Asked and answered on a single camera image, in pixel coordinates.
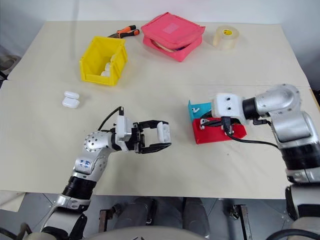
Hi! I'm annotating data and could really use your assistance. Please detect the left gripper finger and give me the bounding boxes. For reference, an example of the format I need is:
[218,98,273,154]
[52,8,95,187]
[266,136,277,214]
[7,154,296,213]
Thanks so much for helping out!
[141,142,173,154]
[138,120,169,132]

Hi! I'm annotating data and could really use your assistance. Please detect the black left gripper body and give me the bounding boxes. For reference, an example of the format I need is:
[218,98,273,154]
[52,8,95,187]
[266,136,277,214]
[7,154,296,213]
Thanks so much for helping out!
[129,122,147,154]

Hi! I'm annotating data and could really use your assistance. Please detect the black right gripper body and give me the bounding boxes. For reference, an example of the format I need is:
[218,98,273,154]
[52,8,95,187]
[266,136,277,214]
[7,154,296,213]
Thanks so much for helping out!
[220,116,240,137]

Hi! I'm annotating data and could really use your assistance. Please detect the yellow plastic bin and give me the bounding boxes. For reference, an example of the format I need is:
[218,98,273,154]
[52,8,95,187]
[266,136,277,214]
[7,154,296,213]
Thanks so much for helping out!
[79,35,129,87]

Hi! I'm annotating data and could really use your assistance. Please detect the blue plastic tray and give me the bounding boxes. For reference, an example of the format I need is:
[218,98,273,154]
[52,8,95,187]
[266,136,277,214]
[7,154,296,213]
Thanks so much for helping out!
[187,99,216,124]

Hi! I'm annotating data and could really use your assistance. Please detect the red plastic tray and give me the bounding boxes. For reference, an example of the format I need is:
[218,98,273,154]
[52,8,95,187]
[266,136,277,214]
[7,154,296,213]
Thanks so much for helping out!
[191,117,248,146]

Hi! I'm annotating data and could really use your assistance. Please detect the clear tape roll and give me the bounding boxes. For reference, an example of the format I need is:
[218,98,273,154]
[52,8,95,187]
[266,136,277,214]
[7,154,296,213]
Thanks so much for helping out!
[212,24,241,52]

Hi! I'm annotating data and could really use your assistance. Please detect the grey rounded robot body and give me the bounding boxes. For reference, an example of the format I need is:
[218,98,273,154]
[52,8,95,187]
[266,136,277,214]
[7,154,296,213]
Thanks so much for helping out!
[86,225,210,240]

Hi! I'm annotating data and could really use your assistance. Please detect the pink fabric pouch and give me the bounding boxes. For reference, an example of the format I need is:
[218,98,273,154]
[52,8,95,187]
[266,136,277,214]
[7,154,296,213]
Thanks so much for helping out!
[140,11,207,63]

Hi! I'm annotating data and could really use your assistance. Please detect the orange and black pliers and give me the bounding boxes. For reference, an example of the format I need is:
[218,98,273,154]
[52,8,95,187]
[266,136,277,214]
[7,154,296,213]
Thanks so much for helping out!
[107,24,141,40]

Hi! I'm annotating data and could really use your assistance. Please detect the grey round object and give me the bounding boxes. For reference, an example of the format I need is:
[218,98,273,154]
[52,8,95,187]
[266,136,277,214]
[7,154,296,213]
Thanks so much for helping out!
[0,53,21,74]

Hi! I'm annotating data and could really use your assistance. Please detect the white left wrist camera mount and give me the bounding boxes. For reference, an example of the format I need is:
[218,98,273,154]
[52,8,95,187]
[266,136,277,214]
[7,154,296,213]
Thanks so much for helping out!
[115,115,134,152]

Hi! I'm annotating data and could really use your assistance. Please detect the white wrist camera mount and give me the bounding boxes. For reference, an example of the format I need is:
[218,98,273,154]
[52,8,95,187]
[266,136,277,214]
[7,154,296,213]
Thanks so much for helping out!
[211,93,249,125]
[115,115,134,152]

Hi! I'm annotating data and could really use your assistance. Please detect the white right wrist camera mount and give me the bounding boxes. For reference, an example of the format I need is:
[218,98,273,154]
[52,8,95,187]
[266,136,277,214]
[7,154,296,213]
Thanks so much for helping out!
[211,93,249,125]

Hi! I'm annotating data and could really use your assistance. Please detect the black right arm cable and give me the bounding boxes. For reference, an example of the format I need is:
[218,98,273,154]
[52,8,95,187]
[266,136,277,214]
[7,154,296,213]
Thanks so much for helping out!
[224,117,285,151]

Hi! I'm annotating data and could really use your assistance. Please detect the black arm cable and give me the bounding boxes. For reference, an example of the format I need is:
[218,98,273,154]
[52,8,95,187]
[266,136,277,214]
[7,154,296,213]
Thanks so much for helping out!
[224,117,285,151]
[97,106,126,132]

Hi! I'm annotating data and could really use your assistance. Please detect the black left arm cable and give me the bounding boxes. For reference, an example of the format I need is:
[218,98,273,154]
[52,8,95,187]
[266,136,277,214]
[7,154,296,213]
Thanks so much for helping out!
[97,106,126,132]

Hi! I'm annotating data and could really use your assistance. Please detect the brown metal table bracket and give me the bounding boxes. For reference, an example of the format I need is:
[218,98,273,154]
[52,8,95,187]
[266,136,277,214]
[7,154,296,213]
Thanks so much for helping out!
[98,208,114,234]
[232,204,253,240]

